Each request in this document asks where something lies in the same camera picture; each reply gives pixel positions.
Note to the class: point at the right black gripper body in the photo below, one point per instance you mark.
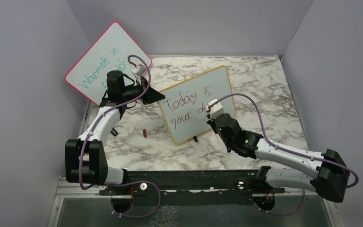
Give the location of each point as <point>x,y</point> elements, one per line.
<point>214,126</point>

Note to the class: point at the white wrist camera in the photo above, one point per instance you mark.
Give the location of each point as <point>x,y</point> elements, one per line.
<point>214,109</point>
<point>138,71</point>

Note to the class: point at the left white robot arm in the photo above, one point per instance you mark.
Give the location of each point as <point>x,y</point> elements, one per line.
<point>85,160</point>

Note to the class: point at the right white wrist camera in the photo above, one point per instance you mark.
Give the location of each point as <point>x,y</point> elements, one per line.
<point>214,109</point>

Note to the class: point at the yellow framed whiteboard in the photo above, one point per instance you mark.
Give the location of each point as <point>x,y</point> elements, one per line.
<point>184,105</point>

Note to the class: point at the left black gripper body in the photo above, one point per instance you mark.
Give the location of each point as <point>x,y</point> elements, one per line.
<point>131,92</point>

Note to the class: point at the black pink-board stand foot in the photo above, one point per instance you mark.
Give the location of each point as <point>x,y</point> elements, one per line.
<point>114,132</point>

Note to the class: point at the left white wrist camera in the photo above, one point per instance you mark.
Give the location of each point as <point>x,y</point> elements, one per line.
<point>138,71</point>

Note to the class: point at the pink framed whiteboard with writing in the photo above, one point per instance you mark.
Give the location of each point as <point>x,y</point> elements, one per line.
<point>109,52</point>

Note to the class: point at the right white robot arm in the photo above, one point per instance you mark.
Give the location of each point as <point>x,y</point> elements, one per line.
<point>323,173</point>

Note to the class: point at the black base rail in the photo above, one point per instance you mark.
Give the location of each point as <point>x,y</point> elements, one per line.
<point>192,188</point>

